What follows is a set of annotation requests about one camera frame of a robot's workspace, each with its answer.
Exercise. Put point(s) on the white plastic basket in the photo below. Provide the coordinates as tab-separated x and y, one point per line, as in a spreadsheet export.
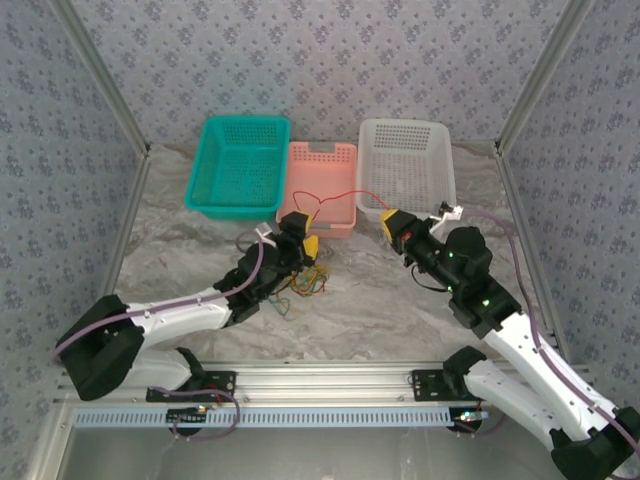
410	165

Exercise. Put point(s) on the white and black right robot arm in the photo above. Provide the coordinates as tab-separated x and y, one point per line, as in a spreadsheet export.
525	360

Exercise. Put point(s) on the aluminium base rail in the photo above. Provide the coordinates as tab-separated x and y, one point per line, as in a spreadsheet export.
325	382

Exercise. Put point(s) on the small circuit board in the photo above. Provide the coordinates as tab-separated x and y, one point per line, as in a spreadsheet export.
470	416
187	415

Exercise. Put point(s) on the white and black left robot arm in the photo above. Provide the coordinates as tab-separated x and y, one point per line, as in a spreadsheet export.
175	320

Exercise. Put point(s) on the teal plastic basket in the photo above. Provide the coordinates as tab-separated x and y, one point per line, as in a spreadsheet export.
210	150

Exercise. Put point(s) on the pink plastic basket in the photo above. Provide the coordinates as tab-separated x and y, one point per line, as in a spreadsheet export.
325	170

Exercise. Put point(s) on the aluminium frame post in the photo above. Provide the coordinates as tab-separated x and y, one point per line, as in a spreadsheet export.
103	70
560	35

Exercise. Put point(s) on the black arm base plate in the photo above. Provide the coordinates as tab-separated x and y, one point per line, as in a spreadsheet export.
425	387
227	382

